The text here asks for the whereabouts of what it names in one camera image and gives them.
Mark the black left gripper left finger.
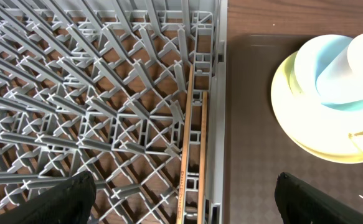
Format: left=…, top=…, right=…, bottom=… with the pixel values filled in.
left=0, top=171, right=97, bottom=224

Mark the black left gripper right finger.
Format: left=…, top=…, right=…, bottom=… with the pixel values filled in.
left=275, top=172, right=363, bottom=224

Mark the yellow plate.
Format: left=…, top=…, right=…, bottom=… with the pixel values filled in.
left=270, top=52, right=363, bottom=164

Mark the white cup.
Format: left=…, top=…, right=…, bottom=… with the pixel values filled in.
left=316, top=34, right=363, bottom=104

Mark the wooden chopstick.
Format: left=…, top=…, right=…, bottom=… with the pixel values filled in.
left=176, top=65, right=194, bottom=224

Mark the dark brown serving tray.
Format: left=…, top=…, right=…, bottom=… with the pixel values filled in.
left=224, top=34, right=363, bottom=223

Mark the grey plastic dishwasher rack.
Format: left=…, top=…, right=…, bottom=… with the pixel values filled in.
left=0, top=0, right=227, bottom=223

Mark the light blue bowl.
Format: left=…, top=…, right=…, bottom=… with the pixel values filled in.
left=294, top=34, right=363, bottom=111

